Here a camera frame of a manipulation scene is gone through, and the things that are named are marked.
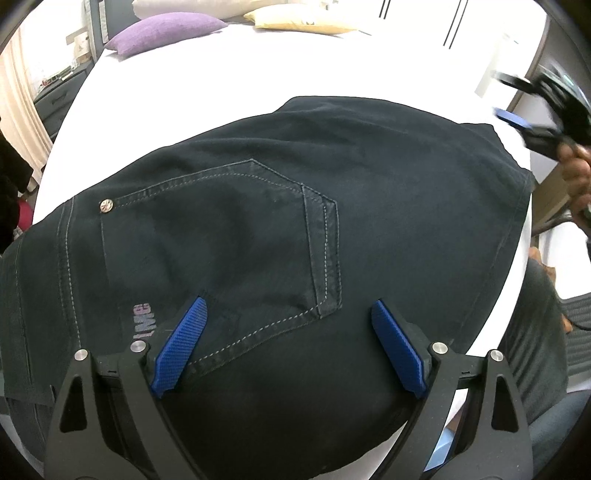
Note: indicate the dark cloth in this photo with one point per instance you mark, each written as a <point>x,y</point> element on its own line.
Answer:
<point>11,184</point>

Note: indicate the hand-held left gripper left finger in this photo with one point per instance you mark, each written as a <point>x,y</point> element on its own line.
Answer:
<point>181,345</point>

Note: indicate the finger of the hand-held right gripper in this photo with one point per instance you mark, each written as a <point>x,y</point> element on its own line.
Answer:
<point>510,119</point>
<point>512,81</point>

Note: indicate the purple pillow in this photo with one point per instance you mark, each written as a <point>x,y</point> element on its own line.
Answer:
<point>161,31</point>

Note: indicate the white wardrobe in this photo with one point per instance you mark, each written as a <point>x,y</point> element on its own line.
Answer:
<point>415,27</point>

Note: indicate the yellow pillow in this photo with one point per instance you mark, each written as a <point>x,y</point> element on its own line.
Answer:
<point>300,19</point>

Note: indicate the beige curtain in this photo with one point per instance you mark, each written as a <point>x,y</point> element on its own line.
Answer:
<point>21,115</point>

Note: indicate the grey mesh chair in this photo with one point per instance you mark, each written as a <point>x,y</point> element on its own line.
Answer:
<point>577,314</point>

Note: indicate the dark navy pants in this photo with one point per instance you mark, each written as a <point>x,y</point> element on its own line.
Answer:
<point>258,240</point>

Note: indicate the person's right hand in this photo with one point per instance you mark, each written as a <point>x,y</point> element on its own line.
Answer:
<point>577,173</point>

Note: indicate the cream pillow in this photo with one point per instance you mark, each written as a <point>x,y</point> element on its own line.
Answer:
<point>184,7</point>

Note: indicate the red object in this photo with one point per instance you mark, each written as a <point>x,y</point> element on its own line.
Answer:
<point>25,214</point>

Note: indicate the grey headboard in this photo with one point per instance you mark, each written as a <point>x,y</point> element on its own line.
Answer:
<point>111,21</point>

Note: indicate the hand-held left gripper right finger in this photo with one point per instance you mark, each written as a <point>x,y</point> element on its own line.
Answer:
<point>396,347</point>

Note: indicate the grey nightstand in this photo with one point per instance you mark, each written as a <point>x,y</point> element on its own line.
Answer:
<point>57,99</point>

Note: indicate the person's grey trouser leg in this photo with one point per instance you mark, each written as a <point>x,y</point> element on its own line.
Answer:
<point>540,332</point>

